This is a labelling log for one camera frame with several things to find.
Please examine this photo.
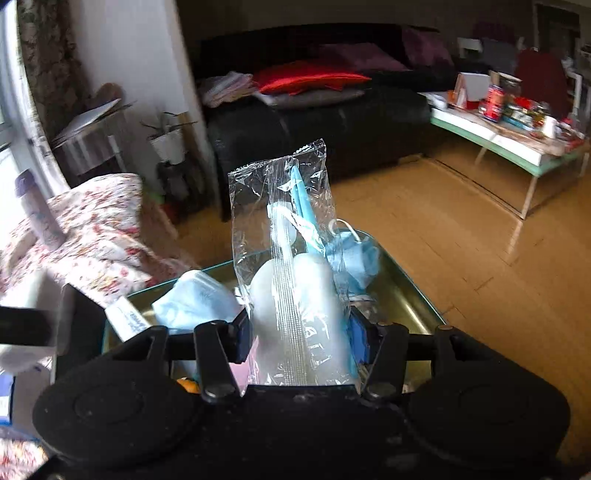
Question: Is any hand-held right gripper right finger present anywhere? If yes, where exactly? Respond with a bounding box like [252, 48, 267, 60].
[346, 306, 491, 401]

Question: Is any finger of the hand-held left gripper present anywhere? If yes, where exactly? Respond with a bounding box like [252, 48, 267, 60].
[0, 306, 57, 348]

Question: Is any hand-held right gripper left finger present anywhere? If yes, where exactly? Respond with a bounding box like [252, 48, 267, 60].
[108, 311, 253, 403]

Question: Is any pink drawstring pouch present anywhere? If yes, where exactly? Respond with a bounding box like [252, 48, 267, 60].
[228, 361, 253, 394]

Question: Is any teal metal tin box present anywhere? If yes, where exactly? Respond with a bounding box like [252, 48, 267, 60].
[102, 230, 450, 385]

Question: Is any blue face mask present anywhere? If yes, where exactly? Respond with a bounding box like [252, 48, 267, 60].
[324, 219, 382, 297]
[151, 270, 244, 334]

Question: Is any plastic face mask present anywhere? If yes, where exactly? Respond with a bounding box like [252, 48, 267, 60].
[228, 138, 362, 389]

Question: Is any black rectangular box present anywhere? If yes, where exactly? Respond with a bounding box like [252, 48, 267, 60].
[54, 283, 112, 376]

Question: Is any blue tissue pack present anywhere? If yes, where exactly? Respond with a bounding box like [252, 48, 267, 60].
[0, 372, 18, 427]

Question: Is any purple thermos bottle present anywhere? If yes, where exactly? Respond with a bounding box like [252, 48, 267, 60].
[14, 168, 68, 248]

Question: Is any floral blanket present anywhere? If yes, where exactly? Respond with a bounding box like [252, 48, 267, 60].
[0, 172, 200, 469]

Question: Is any dark plant stand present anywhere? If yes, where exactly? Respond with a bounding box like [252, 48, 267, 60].
[156, 159, 195, 209]

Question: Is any small side table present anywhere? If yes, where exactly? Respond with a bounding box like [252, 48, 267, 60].
[50, 96, 136, 186]

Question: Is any black sofa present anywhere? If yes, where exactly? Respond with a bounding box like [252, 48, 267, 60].
[198, 22, 465, 223]

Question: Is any grey cushion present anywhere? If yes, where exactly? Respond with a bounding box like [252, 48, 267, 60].
[257, 88, 366, 110]

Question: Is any white coffee table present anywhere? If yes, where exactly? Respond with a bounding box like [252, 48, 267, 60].
[428, 95, 591, 221]

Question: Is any pink folded cloth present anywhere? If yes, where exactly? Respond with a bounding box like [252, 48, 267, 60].
[200, 71, 260, 108]

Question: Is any red cushion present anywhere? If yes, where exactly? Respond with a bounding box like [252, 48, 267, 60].
[255, 60, 373, 96]

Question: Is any patterned curtain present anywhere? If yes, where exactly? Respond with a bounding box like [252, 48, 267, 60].
[15, 0, 94, 140]

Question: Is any red can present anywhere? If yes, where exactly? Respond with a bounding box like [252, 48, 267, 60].
[477, 85, 509, 123]

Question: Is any white house-shaped box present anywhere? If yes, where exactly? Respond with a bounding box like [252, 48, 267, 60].
[449, 71, 491, 110]

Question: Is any purple cushion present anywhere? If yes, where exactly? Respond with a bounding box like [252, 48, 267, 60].
[318, 43, 408, 73]
[401, 27, 456, 68]

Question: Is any glass jar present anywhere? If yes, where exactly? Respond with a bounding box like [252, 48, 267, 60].
[499, 74, 523, 99]

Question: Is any white chair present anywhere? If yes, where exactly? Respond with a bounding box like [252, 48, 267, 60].
[456, 37, 486, 62]

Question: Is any red chair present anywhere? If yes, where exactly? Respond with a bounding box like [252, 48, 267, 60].
[514, 48, 572, 119]

